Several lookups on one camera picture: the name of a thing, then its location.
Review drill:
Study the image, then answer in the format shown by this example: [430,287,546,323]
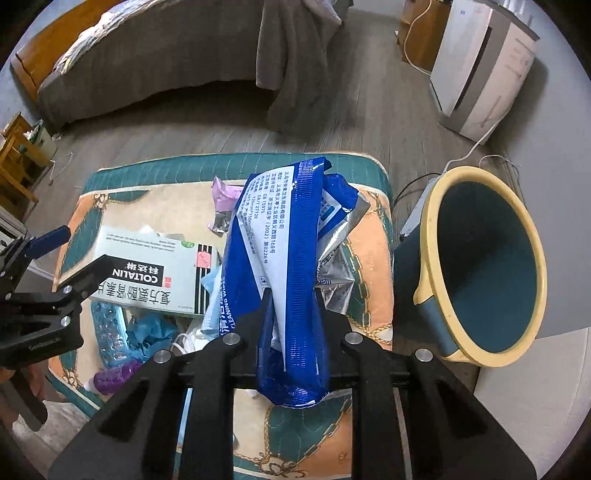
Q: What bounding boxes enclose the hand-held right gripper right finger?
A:
[314,287,539,480]

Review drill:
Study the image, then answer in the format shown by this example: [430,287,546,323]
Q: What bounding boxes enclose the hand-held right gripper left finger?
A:
[48,287,273,480]

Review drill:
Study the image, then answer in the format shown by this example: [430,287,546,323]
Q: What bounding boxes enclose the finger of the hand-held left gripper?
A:
[0,225,72,296]
[58,253,116,317]

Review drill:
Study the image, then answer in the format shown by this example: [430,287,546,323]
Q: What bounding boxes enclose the white green medicine box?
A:
[90,225,222,317]

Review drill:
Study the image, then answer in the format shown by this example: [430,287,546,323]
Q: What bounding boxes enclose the blue wet wipes packet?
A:
[202,157,371,409]

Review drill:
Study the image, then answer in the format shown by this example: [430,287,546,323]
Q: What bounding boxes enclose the lilac plastic wrapper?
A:
[208,176,243,234]

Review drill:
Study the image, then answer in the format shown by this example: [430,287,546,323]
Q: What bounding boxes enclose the blue bin with cream rim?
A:
[392,166,548,367]

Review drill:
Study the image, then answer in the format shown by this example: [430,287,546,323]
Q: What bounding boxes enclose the clear blue blister pack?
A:
[90,302,132,370]

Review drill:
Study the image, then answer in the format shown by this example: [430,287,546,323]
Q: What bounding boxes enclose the printed teal orange cushion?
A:
[54,152,395,480]

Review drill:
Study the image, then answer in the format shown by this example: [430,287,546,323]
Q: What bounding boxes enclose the blue crumpled plastic bag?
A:
[124,311,178,352]

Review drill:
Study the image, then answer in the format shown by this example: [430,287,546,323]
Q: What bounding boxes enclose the wooden shelf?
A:
[0,113,56,222]

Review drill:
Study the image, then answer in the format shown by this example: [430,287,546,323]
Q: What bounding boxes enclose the purple crinkled pouch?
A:
[93,360,145,398]

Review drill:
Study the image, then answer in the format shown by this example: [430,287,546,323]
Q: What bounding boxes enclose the grey flat box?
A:
[399,187,439,238]

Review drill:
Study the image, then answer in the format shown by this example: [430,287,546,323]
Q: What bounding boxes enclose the wooden bed with grey cover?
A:
[10,0,352,130]

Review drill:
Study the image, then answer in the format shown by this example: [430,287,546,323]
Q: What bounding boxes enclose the white panelled cabinet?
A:
[473,323,591,480]

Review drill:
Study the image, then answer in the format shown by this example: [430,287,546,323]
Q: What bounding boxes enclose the light printed quilt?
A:
[55,0,144,70]

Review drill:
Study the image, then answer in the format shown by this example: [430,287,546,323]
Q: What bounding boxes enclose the grey blanket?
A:
[256,0,345,138]

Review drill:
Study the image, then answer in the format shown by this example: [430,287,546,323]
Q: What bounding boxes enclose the white air purifier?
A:
[429,0,541,145]

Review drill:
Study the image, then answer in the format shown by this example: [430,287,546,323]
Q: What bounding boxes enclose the wooden nightstand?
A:
[397,0,451,77]

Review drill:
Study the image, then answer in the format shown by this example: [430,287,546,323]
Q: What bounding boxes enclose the white cord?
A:
[171,330,211,358]

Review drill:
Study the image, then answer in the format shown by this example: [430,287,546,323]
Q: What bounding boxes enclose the black cable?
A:
[392,173,441,210]

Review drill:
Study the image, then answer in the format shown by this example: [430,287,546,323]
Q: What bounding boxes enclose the white power cable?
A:
[438,136,522,181]

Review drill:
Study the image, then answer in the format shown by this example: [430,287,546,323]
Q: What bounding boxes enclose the cream cable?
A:
[403,0,437,75]

